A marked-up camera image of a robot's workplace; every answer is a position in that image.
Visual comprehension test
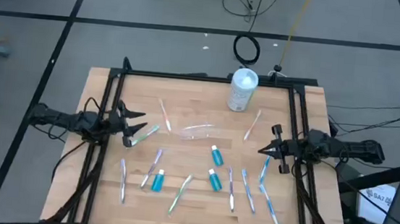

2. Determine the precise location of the thin black floor cable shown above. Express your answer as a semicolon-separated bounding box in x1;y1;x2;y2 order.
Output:
326;97;400;114

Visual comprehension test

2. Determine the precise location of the coiled black cable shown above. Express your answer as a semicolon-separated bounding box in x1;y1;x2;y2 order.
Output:
230;33;263;67

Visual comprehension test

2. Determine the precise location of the white printed paper sheet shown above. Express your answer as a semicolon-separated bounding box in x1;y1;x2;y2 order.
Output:
355;182;398;224

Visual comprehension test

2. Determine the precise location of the black metal table frame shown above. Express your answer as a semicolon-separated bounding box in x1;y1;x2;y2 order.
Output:
39;55;362;224

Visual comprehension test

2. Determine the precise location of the purple toothbrush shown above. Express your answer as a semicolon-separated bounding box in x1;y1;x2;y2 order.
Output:
139;146;164;192
224;166;239;214
116;158;130;204

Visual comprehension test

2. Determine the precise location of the black knob with white tie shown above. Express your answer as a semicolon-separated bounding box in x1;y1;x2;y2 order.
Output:
266;63;291;79

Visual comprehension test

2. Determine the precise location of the green toothbrush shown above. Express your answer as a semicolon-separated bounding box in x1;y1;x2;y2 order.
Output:
166;172;195;219
129;122;161;150

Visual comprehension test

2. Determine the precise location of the blue toothbrush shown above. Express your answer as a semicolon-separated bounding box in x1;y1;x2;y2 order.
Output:
258;155;272;186
237;168;260;215
255;184;286;224

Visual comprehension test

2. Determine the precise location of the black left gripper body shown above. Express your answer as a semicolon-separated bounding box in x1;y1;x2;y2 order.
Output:
104;98;138;149

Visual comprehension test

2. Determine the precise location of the black diagonal beam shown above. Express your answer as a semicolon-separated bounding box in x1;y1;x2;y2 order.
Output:
337;152;400;199

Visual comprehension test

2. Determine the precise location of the white wipes canister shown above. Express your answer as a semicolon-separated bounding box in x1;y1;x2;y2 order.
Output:
225;66;261;114

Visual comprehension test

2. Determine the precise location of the orange toothbrush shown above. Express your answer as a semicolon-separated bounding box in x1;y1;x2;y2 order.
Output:
155;97;176;134
242;108;263;143

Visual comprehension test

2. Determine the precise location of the yellow cable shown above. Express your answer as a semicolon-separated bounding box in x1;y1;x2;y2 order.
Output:
278;0;314;70

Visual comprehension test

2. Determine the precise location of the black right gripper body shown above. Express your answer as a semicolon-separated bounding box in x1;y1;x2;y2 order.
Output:
267;123;307;177

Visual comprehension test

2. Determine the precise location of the small blue mouthwash bottle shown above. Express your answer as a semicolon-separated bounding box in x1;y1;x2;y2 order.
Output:
205;168;225;193
150;168;166;194
208;144;226;168

